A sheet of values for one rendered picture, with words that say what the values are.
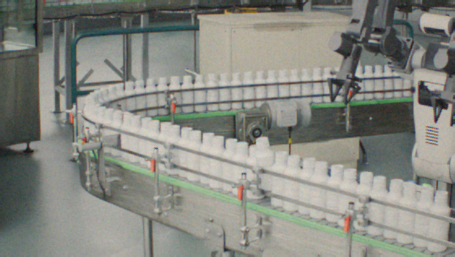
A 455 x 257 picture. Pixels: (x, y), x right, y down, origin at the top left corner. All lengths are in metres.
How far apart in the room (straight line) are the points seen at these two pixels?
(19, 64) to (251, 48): 2.11
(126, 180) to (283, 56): 3.69
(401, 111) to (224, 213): 2.01
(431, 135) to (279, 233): 0.67
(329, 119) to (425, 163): 1.52
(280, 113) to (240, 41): 2.56
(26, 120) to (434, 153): 5.38
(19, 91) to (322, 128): 3.89
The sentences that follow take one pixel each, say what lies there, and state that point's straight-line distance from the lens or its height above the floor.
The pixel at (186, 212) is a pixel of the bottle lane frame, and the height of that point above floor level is 0.90.
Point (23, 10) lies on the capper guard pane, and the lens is 8.11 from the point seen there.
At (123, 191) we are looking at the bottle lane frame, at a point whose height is 0.89.
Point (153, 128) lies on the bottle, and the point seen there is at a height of 1.14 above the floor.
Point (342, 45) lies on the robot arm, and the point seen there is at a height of 1.47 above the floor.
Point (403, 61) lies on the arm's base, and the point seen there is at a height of 1.39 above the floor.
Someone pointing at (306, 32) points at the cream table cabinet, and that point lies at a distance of 7.22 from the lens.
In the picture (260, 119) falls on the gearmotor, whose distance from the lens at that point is 4.52.
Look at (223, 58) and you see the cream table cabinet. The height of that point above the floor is 0.90.
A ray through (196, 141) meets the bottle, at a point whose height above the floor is 1.13.
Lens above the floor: 1.84
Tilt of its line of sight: 12 degrees down
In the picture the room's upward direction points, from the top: straight up
